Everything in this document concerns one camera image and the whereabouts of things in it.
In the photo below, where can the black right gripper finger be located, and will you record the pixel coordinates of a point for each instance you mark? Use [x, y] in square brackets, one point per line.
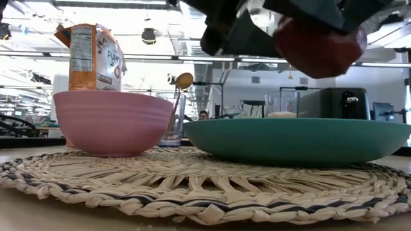
[237, 38]
[308, 11]

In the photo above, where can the red apple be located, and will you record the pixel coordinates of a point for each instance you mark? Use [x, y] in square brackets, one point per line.
[321, 51]

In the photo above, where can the wooden spoon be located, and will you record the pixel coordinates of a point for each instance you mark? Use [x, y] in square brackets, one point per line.
[184, 80]

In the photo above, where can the orange white cereal box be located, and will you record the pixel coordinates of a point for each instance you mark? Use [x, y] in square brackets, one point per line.
[83, 57]

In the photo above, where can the glass of milk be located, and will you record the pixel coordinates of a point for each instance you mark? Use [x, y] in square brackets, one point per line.
[282, 106]

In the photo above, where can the seated person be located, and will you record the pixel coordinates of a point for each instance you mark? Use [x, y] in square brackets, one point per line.
[203, 115]

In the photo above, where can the black ceiling dome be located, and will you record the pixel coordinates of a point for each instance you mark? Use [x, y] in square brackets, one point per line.
[148, 36]

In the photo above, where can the ceiling light strip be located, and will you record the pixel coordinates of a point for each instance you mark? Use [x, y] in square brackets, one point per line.
[144, 56]

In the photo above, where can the black two-slot toaster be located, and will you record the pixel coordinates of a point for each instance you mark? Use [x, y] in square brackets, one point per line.
[334, 104]

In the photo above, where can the black computer monitor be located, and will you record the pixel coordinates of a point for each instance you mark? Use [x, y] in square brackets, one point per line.
[383, 111]

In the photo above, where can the empty clear drinking glass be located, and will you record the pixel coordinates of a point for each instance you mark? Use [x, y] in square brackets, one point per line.
[180, 128]

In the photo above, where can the teal plate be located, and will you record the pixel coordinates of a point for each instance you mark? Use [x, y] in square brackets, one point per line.
[295, 141]

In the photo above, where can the pink bowl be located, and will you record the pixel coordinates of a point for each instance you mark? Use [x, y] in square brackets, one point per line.
[112, 122]

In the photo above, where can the round woven straw placemat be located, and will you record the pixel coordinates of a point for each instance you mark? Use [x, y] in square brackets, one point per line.
[192, 192]

